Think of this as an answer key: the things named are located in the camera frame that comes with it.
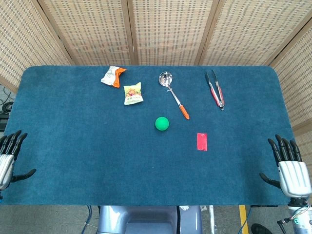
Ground steel spoon with orange handle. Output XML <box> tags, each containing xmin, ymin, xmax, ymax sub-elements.
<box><xmin>158</xmin><ymin>71</ymin><xmax>191</xmax><ymax>120</ymax></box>

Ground white orange snack bag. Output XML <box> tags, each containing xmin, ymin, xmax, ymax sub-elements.
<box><xmin>100</xmin><ymin>65</ymin><xmax>127</xmax><ymax>89</ymax></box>

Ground yellow green snack bag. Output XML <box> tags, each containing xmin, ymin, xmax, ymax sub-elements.
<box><xmin>123</xmin><ymin>81</ymin><xmax>144</xmax><ymax>106</ymax></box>

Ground blue cable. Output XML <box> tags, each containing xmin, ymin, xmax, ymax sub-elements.
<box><xmin>85</xmin><ymin>205</ymin><xmax>93</xmax><ymax>227</ymax></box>
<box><xmin>237</xmin><ymin>206</ymin><xmax>253</xmax><ymax>234</ymax></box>

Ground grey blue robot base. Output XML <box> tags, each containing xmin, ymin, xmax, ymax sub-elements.
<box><xmin>97</xmin><ymin>205</ymin><xmax>203</xmax><ymax>234</ymax></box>

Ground black cable with plug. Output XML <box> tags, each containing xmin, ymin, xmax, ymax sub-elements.
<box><xmin>276</xmin><ymin>217</ymin><xmax>294</xmax><ymax>234</ymax></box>

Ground coloured wrist wire bundle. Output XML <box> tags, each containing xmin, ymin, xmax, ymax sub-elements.
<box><xmin>289</xmin><ymin>203</ymin><xmax>312</xmax><ymax>221</ymax></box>

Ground woven folding screen panel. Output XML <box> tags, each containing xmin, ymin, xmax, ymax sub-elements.
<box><xmin>0</xmin><ymin>0</ymin><xmax>74</xmax><ymax>95</ymax></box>
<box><xmin>126</xmin><ymin>0</ymin><xmax>220</xmax><ymax>66</ymax></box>
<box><xmin>267</xmin><ymin>24</ymin><xmax>312</xmax><ymax>176</ymax></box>
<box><xmin>38</xmin><ymin>0</ymin><xmax>137</xmax><ymax>66</ymax></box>
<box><xmin>195</xmin><ymin>0</ymin><xmax>312</xmax><ymax>67</ymax></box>

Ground coiled black cable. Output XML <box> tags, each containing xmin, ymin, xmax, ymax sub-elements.
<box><xmin>0</xmin><ymin>101</ymin><xmax>15</xmax><ymax>113</ymax></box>

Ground red square block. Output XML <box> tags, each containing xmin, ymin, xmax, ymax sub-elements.
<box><xmin>196</xmin><ymin>133</ymin><xmax>209</xmax><ymax>152</ymax></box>

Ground green ball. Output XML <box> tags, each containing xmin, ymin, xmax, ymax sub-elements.
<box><xmin>155</xmin><ymin>116</ymin><xmax>170</xmax><ymax>132</ymax></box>

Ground black shoe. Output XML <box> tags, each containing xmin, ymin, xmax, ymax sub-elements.
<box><xmin>251</xmin><ymin>223</ymin><xmax>270</xmax><ymax>234</ymax></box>

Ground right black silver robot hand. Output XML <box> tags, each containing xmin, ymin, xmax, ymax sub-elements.
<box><xmin>259</xmin><ymin>134</ymin><xmax>312</xmax><ymax>198</ymax></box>

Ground blue table cloth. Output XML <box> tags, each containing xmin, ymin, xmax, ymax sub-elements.
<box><xmin>0</xmin><ymin>65</ymin><xmax>312</xmax><ymax>207</ymax></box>

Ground red handled steel tongs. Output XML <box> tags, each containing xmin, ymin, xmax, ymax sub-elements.
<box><xmin>204</xmin><ymin>70</ymin><xmax>225</xmax><ymax>111</ymax></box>

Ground black box device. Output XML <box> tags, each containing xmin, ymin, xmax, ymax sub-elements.
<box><xmin>0</xmin><ymin>113</ymin><xmax>11</xmax><ymax>130</ymax></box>

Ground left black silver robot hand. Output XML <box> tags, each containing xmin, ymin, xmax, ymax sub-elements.
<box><xmin>0</xmin><ymin>130</ymin><xmax>37</xmax><ymax>192</ymax></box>

